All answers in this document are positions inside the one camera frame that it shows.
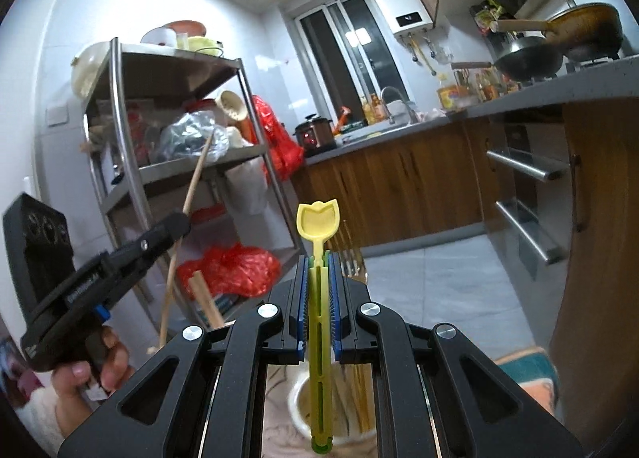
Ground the clear plastic bag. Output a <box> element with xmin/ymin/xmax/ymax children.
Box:
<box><xmin>152</xmin><ymin>111</ymin><xmax>230</xmax><ymax>164</ymax></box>

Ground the kitchen window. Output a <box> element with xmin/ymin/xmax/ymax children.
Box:
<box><xmin>294</xmin><ymin>0</ymin><xmax>417</xmax><ymax>124</ymax></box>

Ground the dark red rice cooker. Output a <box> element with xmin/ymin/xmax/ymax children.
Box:
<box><xmin>294</xmin><ymin>113</ymin><xmax>336</xmax><ymax>155</ymax></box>

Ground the yellow-green container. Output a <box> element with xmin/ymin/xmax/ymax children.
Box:
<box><xmin>187</xmin><ymin>37</ymin><xmax>224</xmax><ymax>58</ymax></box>

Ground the metal shelf rack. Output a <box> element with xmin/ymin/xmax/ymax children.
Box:
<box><xmin>82</xmin><ymin>38</ymin><xmax>305</xmax><ymax>334</ymax></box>

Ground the floral ceramic utensil holder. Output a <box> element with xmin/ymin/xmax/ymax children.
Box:
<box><xmin>267</xmin><ymin>365</ymin><xmax>377</xmax><ymax>458</ymax></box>

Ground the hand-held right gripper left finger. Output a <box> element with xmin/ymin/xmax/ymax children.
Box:
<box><xmin>57</xmin><ymin>254</ymin><xmax>310</xmax><ymax>458</ymax></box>

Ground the yellow oil bottle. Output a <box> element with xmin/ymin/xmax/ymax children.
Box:
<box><xmin>437</xmin><ymin>71</ymin><xmax>462</xmax><ymax>112</ymax></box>

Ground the wooden cabinet end panel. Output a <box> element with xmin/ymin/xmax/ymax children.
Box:
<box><xmin>549</xmin><ymin>96</ymin><xmax>639</xmax><ymax>449</ymax></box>

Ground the crumpled red plastic bag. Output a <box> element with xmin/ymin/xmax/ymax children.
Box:
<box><xmin>177</xmin><ymin>243</ymin><xmax>282</xmax><ymax>298</ymax></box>

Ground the wooden base cabinet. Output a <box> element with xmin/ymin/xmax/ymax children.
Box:
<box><xmin>292</xmin><ymin>119</ymin><xmax>492</xmax><ymax>252</ymax></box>

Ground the person's left forearm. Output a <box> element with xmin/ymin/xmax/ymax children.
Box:
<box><xmin>12</xmin><ymin>383</ymin><xmax>95</xmax><ymax>456</ymax></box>

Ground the steel sink faucet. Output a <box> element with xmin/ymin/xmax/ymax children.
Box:
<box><xmin>380</xmin><ymin>86</ymin><xmax>420</xmax><ymax>125</ymax></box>

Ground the person's left hand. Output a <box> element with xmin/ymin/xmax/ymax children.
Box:
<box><xmin>50</xmin><ymin>325</ymin><xmax>135</xmax><ymax>414</ymax></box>

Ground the grey countertop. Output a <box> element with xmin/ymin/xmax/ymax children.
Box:
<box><xmin>304</xmin><ymin>56</ymin><xmax>639</xmax><ymax>167</ymax></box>

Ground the brown wok with handle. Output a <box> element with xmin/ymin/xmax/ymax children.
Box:
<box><xmin>492</xmin><ymin>3</ymin><xmax>625</xmax><ymax>62</ymax></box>

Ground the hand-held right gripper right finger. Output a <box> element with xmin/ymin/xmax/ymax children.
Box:
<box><xmin>325</xmin><ymin>251</ymin><xmax>585</xmax><ymax>458</ymax></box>

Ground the hanging red plastic bag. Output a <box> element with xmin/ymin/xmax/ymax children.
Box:
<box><xmin>250</xmin><ymin>95</ymin><xmax>305</xmax><ymax>182</ymax></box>

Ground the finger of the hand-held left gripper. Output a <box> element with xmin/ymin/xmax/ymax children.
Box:
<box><xmin>104</xmin><ymin>212</ymin><xmax>192</xmax><ymax>285</ymax></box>

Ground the white bowl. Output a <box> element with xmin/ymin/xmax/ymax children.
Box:
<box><xmin>141</xmin><ymin>26</ymin><xmax>179</xmax><ymax>48</ymax></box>

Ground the cream pot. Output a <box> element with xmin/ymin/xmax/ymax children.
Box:
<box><xmin>70</xmin><ymin>41</ymin><xmax>113</xmax><ymax>99</ymax></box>

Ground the silver fork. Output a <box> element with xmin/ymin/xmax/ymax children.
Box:
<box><xmin>349</xmin><ymin>249</ymin><xmax>369</xmax><ymax>285</ymax></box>

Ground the black wok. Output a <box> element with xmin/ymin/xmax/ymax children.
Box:
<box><xmin>452</xmin><ymin>36</ymin><xmax>565</xmax><ymax>80</ymax></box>

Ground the yellow plastic sealing clip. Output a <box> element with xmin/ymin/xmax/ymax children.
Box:
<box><xmin>296</xmin><ymin>199</ymin><xmax>341</xmax><ymax>454</ymax></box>

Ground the printed tablecloth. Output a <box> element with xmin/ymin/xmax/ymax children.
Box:
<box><xmin>492</xmin><ymin>345</ymin><xmax>560</xmax><ymax>419</ymax></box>

